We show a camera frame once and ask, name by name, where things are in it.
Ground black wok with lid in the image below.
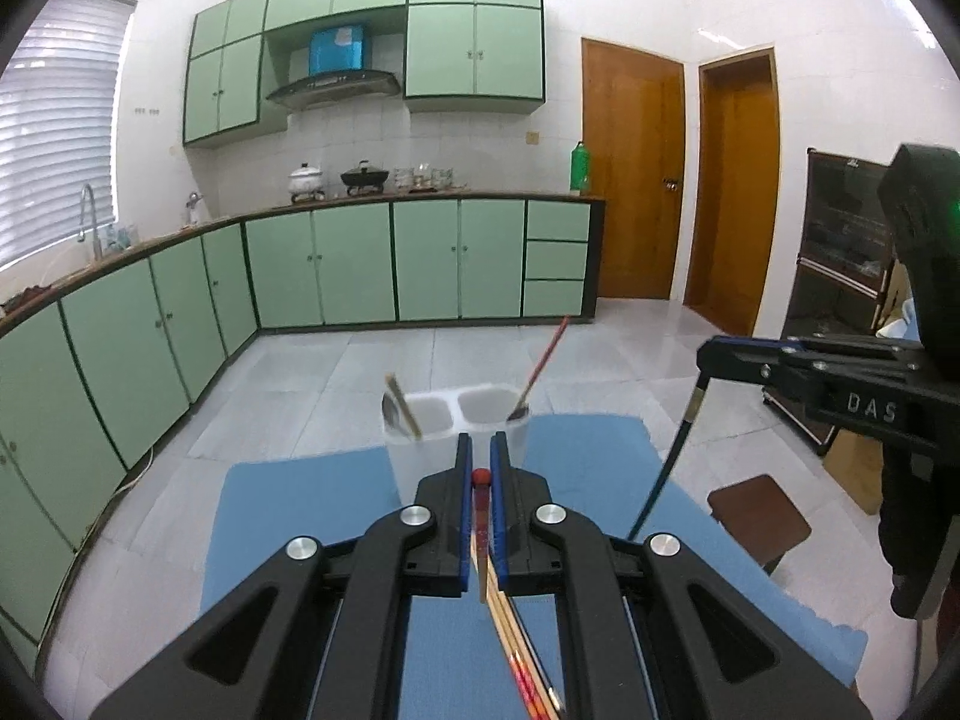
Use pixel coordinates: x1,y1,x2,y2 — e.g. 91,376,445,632
340,160,391,197

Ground white window blinds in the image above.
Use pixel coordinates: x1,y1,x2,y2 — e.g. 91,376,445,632
0,0,135,266

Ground black plastic spoon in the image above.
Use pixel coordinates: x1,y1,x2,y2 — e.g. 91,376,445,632
506,405,529,422

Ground metal spoon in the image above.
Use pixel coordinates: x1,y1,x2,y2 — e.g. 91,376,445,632
381,394,409,434

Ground bamboo chopstick red end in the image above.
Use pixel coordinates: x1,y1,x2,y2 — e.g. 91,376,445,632
472,468,491,605
485,559,560,720

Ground blue box above hood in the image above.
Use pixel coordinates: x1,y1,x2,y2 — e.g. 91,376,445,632
308,23,370,75

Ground left wooden door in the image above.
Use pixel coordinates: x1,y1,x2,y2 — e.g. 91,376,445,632
581,39,685,299

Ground blue table mat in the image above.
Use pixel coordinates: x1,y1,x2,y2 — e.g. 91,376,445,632
197,411,871,720

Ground white twin utensil holder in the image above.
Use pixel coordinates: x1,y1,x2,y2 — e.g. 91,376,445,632
382,383,530,505

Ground green bottle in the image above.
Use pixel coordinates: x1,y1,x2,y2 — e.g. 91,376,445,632
569,142,590,193

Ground chrome sink faucet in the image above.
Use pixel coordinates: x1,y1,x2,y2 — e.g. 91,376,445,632
78,184,103,262

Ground small brown stool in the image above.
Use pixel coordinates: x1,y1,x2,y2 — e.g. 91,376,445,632
706,475,812,574

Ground dark glass display cabinet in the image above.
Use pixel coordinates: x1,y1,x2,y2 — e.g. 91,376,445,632
763,146,913,458

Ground wooden door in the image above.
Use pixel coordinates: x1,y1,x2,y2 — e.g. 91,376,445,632
683,49,781,335
581,39,685,299

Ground right wooden door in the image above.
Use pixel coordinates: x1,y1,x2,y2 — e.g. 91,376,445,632
683,49,781,335

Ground cardboard box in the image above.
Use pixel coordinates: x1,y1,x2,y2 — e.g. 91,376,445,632
823,431,884,515

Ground white cooking pot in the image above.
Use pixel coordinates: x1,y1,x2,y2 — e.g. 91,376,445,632
288,163,325,203

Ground green lower kitchen cabinets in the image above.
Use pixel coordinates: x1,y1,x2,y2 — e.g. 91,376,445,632
2,192,605,667

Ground black range hood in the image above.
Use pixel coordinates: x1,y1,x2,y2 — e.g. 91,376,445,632
267,68,400,112

